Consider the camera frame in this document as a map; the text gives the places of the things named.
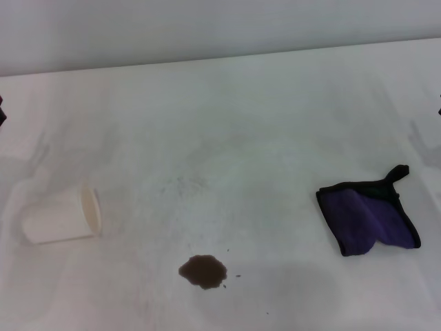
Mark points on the brown liquid stain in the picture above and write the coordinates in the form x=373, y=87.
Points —
x=203, y=271

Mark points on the purple rag with black trim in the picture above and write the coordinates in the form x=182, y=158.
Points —
x=372, y=217

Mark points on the white paper cup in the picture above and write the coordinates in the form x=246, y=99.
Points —
x=56, y=218

